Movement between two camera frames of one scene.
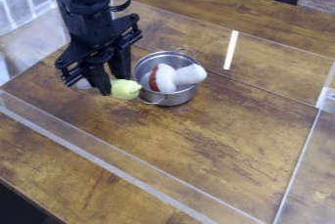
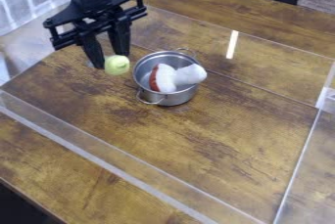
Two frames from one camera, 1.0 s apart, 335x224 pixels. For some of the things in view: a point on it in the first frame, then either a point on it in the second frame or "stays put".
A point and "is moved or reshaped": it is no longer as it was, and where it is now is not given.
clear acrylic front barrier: [68, 175] stays put
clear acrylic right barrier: [308, 200] stays put
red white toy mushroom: [165, 77] stays put
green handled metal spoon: [124, 88] is moved or reshaped
